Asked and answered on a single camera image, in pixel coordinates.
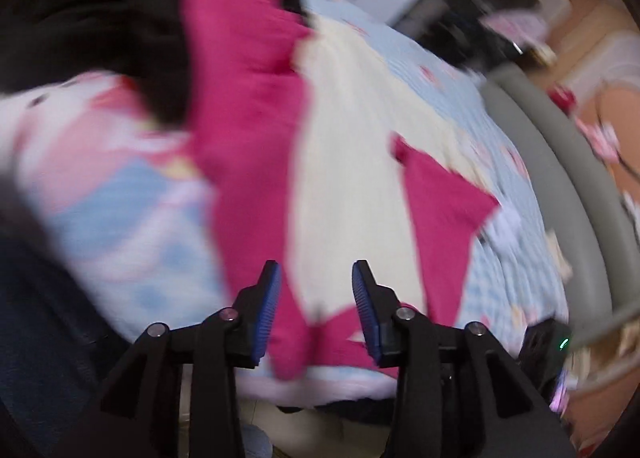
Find crumpled white garment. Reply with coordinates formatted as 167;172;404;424
475;205;526;251

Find pink printed canopy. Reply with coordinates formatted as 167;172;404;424
477;8;548;46

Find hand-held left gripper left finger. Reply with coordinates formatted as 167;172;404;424
55;259;283;458

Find pink and cream sweatshirt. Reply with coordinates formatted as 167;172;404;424
179;0;501;381

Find black garment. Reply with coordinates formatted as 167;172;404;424
0;0;311;126

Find red plush toy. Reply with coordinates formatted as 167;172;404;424
547;83;578;112

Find blue checkered printed blanket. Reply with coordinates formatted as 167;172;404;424
0;0;573;401

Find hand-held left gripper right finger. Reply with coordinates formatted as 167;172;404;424
351;259;576;458

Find pink and white plush toy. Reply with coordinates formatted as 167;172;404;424
575;115;623;159

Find small cream cloth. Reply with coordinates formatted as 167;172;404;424
545;231;573;281

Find round orange wall decoration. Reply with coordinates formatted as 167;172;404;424
565;33;640;189

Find person's blue jeans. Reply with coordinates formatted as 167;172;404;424
0;178;126;458

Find dark glass wardrobe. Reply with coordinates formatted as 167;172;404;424
400;0;543;74

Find grey padded bed headboard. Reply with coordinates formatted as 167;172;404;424
482;63;640;339

